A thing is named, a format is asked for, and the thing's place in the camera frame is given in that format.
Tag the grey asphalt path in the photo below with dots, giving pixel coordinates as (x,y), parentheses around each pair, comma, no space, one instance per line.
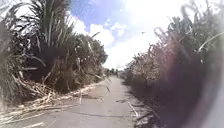
(106,110)

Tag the dry fallen leaves strip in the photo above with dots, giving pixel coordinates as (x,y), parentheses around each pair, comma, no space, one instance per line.
(36,103)

